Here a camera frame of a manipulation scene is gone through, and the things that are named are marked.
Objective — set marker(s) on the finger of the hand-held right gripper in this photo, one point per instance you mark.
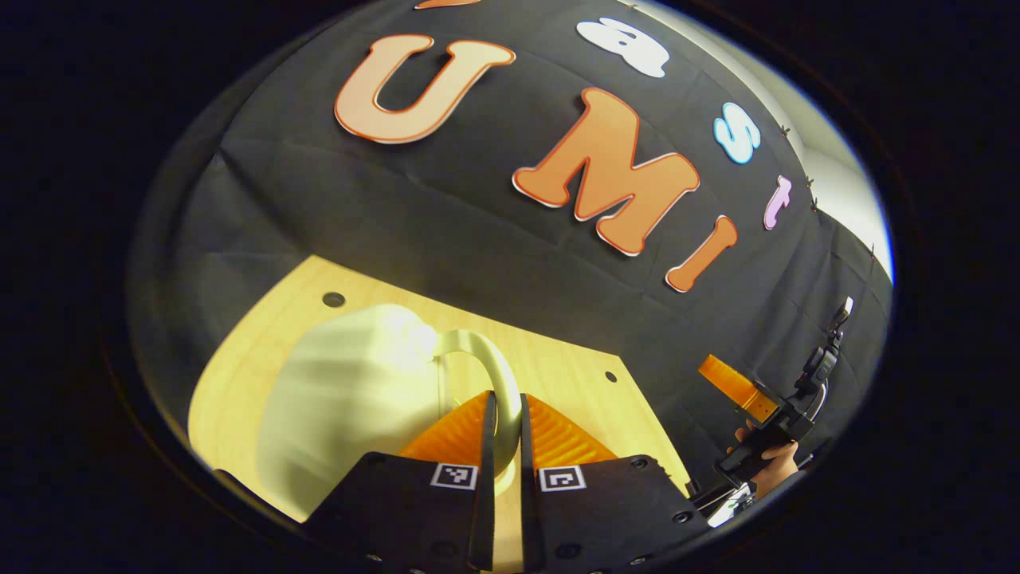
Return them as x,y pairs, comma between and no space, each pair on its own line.
733,384

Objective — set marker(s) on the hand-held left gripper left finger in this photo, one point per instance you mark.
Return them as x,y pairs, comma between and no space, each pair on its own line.
486,510

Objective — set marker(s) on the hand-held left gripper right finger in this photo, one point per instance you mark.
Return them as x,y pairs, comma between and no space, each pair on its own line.
530,510

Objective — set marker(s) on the pale yellow suitcase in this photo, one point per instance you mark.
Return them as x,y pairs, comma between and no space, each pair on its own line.
343,399

